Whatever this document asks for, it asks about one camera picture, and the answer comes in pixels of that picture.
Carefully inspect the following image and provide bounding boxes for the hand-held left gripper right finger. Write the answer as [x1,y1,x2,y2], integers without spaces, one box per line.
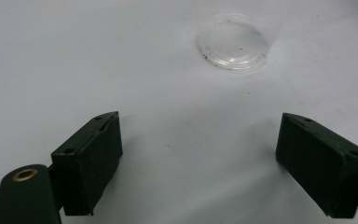
[275,112,358,219]

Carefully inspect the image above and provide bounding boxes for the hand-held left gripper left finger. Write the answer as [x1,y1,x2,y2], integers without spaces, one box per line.
[50,110,124,217]

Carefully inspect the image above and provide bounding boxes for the clear round plastic dish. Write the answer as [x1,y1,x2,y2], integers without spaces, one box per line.
[195,12,271,71]

